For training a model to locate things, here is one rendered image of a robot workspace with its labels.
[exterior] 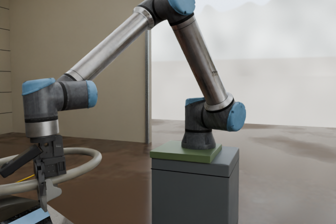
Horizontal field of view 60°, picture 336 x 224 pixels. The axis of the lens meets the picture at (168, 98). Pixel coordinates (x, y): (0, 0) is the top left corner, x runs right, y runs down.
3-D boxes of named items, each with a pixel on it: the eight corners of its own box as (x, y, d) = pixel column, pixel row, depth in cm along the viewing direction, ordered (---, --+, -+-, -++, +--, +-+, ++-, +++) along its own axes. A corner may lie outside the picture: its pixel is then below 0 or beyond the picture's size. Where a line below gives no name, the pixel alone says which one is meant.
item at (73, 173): (-96, 206, 81) (-97, 195, 81) (4, 159, 130) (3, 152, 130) (79, 190, 80) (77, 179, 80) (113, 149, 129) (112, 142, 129)
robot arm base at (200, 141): (185, 141, 173) (185, 125, 173) (217, 143, 168) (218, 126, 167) (177, 148, 155) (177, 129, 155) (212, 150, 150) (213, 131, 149)
